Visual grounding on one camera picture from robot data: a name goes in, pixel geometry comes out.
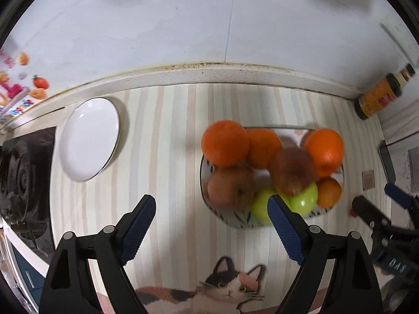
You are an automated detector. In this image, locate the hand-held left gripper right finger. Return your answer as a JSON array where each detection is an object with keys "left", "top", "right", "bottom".
[{"left": 267, "top": 194, "right": 383, "bottom": 314}]

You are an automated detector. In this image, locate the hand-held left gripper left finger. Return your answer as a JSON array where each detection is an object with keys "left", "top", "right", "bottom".
[{"left": 38, "top": 194, "right": 157, "bottom": 314}]

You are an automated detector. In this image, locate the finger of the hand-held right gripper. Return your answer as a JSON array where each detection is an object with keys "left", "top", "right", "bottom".
[
  {"left": 351, "top": 195, "right": 392, "bottom": 234},
  {"left": 384, "top": 183, "right": 419, "bottom": 210}
]

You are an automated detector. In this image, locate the green apple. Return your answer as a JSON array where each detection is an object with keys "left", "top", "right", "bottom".
[
  {"left": 289, "top": 182, "right": 319, "bottom": 217},
  {"left": 251, "top": 188, "right": 290, "bottom": 225}
]

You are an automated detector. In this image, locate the small dark orange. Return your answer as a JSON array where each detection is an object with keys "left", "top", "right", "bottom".
[{"left": 316, "top": 177, "right": 343, "bottom": 209}]

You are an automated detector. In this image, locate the oval floral plate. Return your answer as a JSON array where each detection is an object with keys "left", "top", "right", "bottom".
[{"left": 200, "top": 126, "right": 345, "bottom": 229}]

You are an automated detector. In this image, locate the brown apple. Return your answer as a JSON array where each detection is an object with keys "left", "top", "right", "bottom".
[
  {"left": 269, "top": 147, "right": 317, "bottom": 197},
  {"left": 207, "top": 167, "right": 257, "bottom": 211}
]

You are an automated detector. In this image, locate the large orange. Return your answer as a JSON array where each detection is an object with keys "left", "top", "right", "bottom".
[{"left": 201, "top": 120, "right": 250, "bottom": 168}]

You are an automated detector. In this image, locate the small brown card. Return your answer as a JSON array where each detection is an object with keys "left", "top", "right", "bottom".
[{"left": 361, "top": 169, "right": 376, "bottom": 190}]

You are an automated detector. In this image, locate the black smartphone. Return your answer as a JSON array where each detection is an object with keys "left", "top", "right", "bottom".
[{"left": 378, "top": 140, "right": 399, "bottom": 183}]

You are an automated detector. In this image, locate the striped cat table mat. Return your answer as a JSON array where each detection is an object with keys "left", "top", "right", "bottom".
[{"left": 49, "top": 83, "right": 393, "bottom": 314}]

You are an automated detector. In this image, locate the soy sauce bottle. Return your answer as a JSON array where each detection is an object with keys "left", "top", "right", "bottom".
[{"left": 355, "top": 63, "right": 416, "bottom": 120}]

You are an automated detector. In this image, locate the round white plate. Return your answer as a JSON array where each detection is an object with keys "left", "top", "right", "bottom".
[{"left": 59, "top": 97, "right": 120, "bottom": 182}]

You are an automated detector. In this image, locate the blue kitchen cabinet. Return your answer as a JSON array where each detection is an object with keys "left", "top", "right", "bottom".
[{"left": 11, "top": 251, "right": 45, "bottom": 296}]

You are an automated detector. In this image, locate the black gas stove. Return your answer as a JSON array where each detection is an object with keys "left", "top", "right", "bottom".
[{"left": 0, "top": 126, "right": 57, "bottom": 256}]

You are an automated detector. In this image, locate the colourful wall sticker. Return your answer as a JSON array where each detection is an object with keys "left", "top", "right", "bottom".
[{"left": 0, "top": 48, "right": 50, "bottom": 125}]

